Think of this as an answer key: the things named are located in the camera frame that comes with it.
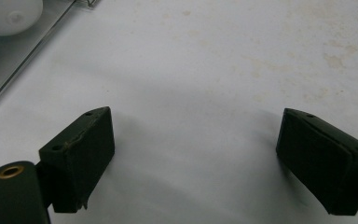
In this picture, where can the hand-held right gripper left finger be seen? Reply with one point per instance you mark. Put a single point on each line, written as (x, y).
(80, 161)

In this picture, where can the white round bowl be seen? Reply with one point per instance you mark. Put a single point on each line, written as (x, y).
(9, 15)

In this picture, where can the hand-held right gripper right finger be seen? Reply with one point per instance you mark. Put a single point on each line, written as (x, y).
(320, 161)

